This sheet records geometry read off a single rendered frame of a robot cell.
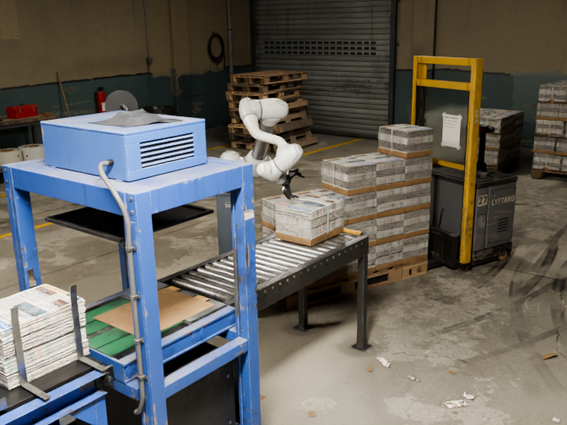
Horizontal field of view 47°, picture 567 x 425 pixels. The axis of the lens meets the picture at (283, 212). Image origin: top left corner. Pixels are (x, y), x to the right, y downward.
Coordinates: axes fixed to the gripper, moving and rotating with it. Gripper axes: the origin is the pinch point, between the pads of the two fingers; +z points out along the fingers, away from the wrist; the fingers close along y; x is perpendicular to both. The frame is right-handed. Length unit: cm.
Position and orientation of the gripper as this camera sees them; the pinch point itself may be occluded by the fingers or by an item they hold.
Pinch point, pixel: (299, 186)
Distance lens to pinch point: 413.9
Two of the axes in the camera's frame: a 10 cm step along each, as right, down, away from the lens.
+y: -2.7, 9.6, -0.9
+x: 7.8, 1.6, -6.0
